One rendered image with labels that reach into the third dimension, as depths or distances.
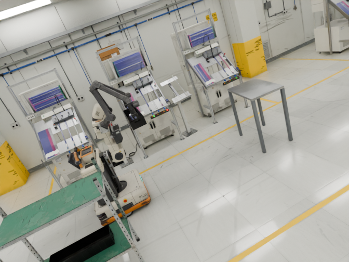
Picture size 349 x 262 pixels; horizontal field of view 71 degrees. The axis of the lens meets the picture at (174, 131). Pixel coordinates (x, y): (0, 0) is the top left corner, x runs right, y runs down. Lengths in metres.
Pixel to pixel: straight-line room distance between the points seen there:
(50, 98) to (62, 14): 2.11
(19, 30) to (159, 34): 2.86
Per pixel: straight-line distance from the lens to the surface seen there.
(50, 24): 5.97
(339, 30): 6.94
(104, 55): 4.76
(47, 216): 2.27
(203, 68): 4.71
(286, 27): 8.09
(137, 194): 3.16
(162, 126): 4.64
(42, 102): 4.51
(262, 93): 3.25
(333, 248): 2.47
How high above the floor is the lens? 1.95
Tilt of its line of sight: 23 degrees down
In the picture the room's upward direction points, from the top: 21 degrees counter-clockwise
